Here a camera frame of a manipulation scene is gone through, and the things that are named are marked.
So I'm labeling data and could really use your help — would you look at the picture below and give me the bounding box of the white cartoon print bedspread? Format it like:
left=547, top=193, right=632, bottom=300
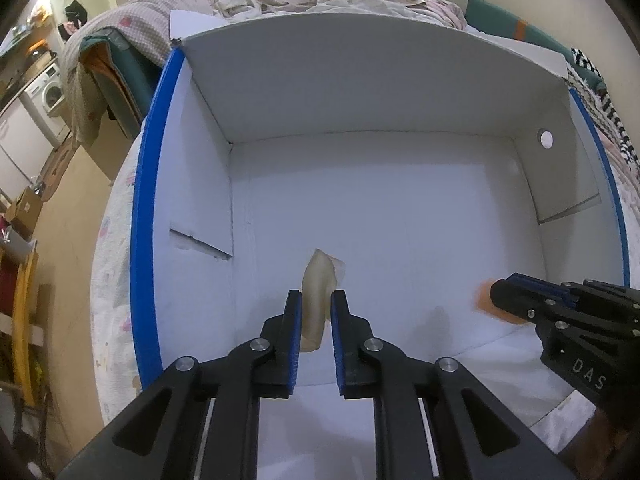
left=90, top=139, right=142, bottom=424

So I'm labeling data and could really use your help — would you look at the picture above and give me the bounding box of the beige translucent soft piece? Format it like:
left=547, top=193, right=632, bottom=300
left=300, top=249, right=345, bottom=352

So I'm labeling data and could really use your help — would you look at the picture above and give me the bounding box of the orange soft sponge piece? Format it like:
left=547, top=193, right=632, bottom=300
left=475, top=280, right=527, bottom=325

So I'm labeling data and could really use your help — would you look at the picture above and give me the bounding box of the grey floral duvet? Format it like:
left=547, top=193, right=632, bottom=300
left=62, top=0, right=321, bottom=146

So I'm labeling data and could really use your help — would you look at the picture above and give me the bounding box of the white kitchen cabinet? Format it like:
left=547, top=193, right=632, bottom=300
left=1, top=99, right=53, bottom=200

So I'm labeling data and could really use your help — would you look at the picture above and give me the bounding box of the teal orange headboard cushion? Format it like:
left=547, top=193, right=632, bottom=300
left=464, top=0, right=606, bottom=93

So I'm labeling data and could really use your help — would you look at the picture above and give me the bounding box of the person's right hand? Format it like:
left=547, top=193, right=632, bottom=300
left=559, top=408, right=639, bottom=479

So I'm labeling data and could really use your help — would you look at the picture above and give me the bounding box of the brown cardboard box on floor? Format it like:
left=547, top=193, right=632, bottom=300
left=4, top=188, right=43, bottom=240

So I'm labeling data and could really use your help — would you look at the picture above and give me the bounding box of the blue and white cardboard box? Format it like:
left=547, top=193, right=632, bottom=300
left=130, top=13, right=630, bottom=479

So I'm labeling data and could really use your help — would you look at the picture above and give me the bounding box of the yellow wooden rack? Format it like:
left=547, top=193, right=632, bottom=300
left=1, top=248, right=43, bottom=408

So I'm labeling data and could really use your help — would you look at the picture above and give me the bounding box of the white washing machine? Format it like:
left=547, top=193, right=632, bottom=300
left=22, top=62, right=70, bottom=148

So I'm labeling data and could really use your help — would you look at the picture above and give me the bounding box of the black white striped cloth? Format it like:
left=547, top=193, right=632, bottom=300
left=568, top=48, right=639, bottom=177

